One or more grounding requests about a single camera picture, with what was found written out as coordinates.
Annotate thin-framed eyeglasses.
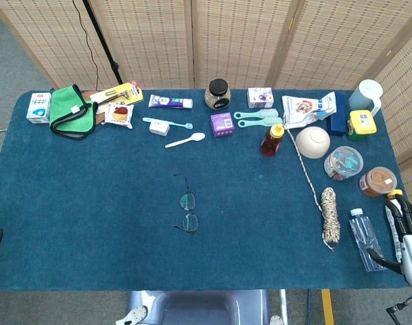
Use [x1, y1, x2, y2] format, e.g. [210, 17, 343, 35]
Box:
[173, 173, 200, 235]

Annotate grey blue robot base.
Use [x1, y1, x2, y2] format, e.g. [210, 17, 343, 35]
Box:
[116, 289, 284, 325]

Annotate clear water bottle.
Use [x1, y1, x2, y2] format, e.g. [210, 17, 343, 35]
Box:
[348, 208, 388, 273]

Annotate brown spread jar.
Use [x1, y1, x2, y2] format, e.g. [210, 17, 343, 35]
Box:
[358, 166, 398, 198]

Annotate yellow floor tape strip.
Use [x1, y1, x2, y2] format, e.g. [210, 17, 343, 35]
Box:
[321, 288, 336, 325]

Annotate clear tub of clips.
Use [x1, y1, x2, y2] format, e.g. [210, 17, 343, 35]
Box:
[323, 146, 365, 182]

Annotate blue table cover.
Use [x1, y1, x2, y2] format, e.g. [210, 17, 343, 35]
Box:
[0, 88, 412, 293]

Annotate green container yellow lid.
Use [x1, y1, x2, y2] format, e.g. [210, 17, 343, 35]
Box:
[346, 109, 378, 142]

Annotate white blue milk carton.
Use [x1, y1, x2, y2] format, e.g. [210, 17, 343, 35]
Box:
[26, 91, 52, 125]

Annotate white metal leg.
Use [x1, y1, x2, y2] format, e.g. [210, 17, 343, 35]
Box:
[279, 289, 290, 325]

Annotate beige bowl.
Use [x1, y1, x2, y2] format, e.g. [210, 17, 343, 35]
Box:
[295, 126, 331, 159]

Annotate green cloth black trim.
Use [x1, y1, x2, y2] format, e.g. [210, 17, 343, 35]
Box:
[49, 83, 99, 140]

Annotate bamboo folding screen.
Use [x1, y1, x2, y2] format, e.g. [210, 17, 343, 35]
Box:
[0, 0, 412, 91]
[373, 25, 412, 204]

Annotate navy blue box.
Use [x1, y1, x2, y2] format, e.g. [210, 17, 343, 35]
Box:
[325, 93, 349, 137]

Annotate brown round mat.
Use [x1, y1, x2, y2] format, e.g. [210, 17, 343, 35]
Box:
[79, 89, 107, 125]

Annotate clear plastic pitcher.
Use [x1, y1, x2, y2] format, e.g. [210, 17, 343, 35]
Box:
[347, 79, 384, 118]

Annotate red tart snack pack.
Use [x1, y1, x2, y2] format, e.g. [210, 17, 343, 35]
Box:
[101, 102, 135, 129]

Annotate white printed snack bag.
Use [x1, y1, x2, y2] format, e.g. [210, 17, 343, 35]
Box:
[281, 91, 338, 130]

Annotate honey bottle yellow cap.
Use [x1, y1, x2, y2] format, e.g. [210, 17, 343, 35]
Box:
[260, 123, 285, 158]

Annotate razor on yellow card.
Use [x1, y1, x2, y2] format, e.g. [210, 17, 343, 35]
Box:
[89, 80, 144, 106]

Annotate teal hair brush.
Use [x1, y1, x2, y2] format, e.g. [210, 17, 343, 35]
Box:
[237, 116, 284, 129]
[233, 108, 280, 121]

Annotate small white box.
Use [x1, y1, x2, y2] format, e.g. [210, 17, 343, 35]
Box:
[148, 121, 170, 137]

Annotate white purple carton box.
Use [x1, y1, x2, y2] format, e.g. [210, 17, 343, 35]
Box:
[246, 87, 275, 109]

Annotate white plastic spoon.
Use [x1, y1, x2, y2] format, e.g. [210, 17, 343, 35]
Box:
[164, 132, 206, 149]

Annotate light blue toothbrush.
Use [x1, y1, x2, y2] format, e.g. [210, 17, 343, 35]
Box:
[141, 116, 194, 131]

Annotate purple white toothpaste tube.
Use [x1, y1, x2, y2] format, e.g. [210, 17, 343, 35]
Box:
[147, 94, 193, 110]

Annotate black tripod pole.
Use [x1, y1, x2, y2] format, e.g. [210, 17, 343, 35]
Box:
[82, 0, 124, 85]

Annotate purple cardboard box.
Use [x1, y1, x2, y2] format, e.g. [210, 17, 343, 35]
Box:
[210, 112, 235, 138]

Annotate glass jar black lid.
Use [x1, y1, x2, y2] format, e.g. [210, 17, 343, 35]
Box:
[204, 79, 233, 111]

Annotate speckled white rope bundle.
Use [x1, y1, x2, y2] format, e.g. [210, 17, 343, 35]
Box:
[285, 127, 342, 252]

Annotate black hanging cable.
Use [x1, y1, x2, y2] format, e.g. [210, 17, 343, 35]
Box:
[72, 0, 100, 92]

